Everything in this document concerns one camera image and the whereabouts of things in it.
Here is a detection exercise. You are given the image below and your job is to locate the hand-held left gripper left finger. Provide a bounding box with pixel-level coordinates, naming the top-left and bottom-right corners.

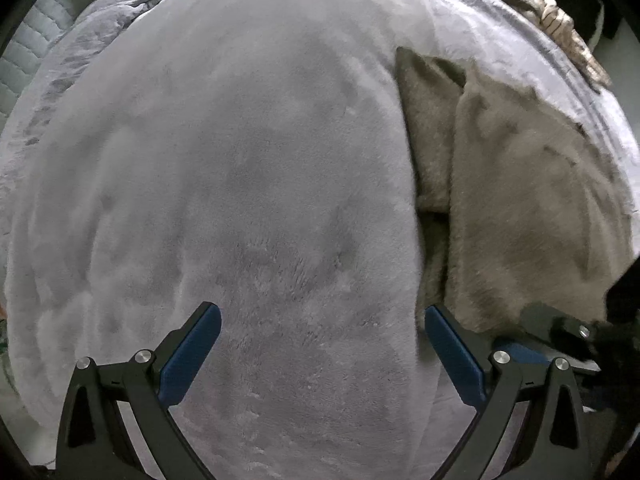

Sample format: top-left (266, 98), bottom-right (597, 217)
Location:
top-left (55, 302), bottom-right (222, 480)

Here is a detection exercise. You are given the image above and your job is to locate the light quilted bedspread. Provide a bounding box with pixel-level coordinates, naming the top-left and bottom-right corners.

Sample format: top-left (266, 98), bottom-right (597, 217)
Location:
top-left (0, 0), bottom-right (77, 117)

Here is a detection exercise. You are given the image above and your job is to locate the lavender embossed bedspread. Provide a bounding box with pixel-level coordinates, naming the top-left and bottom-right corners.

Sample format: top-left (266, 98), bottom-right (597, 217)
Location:
top-left (0, 0), bottom-right (640, 411)

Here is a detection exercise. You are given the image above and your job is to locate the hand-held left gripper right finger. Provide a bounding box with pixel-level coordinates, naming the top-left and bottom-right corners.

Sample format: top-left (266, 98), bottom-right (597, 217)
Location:
top-left (424, 304), bottom-right (593, 480)

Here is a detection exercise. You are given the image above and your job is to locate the plain pale fleece blanket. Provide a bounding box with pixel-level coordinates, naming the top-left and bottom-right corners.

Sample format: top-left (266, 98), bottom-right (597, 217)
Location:
top-left (2, 0), bottom-right (436, 480)

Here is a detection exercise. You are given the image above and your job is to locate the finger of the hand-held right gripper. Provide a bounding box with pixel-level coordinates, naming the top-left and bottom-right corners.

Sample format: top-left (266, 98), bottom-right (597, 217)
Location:
top-left (521, 302), bottom-right (601, 361)
top-left (495, 340), bottom-right (601, 375)

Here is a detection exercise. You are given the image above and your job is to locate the beige striped cloth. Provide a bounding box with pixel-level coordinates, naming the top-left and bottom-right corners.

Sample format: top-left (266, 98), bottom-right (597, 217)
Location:
top-left (450, 0), bottom-right (614, 92)

